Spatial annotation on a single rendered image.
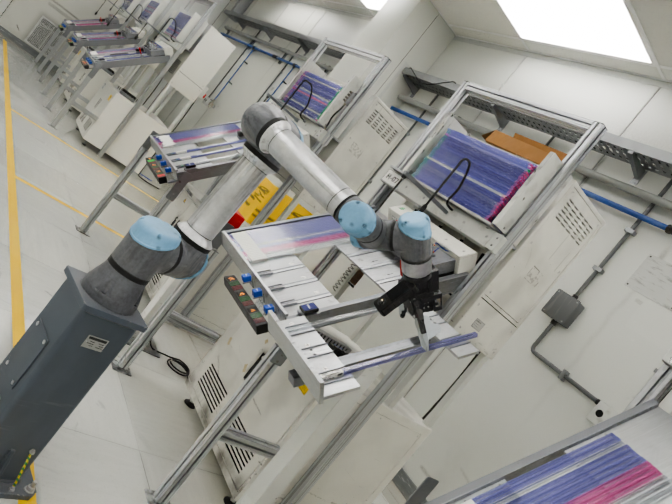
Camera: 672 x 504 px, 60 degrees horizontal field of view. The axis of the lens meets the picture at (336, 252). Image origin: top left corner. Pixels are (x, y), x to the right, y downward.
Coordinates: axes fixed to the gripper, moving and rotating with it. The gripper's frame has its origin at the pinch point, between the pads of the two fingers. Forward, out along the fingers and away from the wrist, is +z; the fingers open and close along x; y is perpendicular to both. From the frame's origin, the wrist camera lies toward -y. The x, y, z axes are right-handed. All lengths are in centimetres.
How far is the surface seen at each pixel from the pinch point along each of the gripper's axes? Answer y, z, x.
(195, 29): 8, 6, 510
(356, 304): -3.0, 14.7, 37.5
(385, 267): 16, 19, 59
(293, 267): -16, 14, 68
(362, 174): 57, 45, 192
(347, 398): -18.9, 19.0, 3.8
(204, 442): -61, 40, 25
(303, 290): -17, 13, 52
